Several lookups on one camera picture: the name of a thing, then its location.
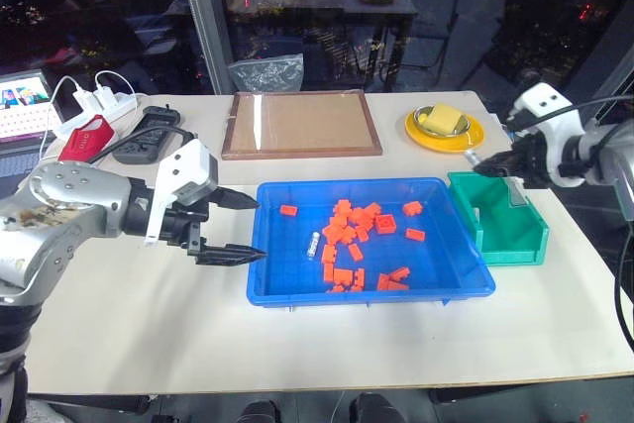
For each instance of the square orange toy brick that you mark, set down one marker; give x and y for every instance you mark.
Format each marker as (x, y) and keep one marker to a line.
(385, 224)

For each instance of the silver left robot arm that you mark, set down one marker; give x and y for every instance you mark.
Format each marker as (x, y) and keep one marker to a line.
(64, 217)

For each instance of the open laptop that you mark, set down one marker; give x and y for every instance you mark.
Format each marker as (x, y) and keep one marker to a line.
(22, 116)

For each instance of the green plastic bin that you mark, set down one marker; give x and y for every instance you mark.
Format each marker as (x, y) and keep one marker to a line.
(505, 249)

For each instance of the yellow plate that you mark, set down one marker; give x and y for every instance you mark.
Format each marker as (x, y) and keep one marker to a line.
(436, 143)

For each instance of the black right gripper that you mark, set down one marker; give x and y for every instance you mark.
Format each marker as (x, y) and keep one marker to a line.
(532, 165)

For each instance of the small silver bowl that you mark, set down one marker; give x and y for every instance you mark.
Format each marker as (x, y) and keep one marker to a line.
(463, 125)

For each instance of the grey window frame post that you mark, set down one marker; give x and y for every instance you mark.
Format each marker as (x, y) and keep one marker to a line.
(208, 22)

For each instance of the black table support bar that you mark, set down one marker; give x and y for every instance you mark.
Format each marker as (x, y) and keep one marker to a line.
(89, 404)

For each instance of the yellow sponge block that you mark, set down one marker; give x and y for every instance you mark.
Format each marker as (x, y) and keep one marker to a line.
(443, 118)

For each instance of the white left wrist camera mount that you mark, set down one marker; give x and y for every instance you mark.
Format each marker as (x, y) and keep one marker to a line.
(185, 165)

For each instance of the white charger plug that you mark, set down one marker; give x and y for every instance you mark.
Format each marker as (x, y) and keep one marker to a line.
(105, 97)
(83, 100)

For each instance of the black robot torso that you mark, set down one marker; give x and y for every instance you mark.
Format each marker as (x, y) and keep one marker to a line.
(12, 363)

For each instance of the wooden framed cork board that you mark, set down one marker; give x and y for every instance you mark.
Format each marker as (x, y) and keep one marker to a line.
(302, 121)

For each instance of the dark rounded shape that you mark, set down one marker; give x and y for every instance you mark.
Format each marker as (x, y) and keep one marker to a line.
(260, 412)

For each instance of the black remote controller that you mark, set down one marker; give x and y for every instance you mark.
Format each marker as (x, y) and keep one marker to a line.
(146, 136)

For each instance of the clear plastic bag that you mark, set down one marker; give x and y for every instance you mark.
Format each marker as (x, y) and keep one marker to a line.
(267, 76)

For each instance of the blue plastic bin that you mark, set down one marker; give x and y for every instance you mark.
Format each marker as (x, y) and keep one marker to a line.
(297, 289)

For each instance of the white power strip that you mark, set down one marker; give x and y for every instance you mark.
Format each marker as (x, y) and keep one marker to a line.
(116, 110)

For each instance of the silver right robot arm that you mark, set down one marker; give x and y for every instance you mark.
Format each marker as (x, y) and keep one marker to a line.
(619, 155)

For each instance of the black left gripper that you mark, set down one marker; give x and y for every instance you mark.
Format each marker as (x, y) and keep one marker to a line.
(190, 225)

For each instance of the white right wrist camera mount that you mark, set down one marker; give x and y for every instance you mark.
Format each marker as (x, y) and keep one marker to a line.
(545, 102)

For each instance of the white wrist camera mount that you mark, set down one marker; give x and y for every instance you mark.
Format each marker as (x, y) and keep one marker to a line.
(545, 102)
(185, 165)

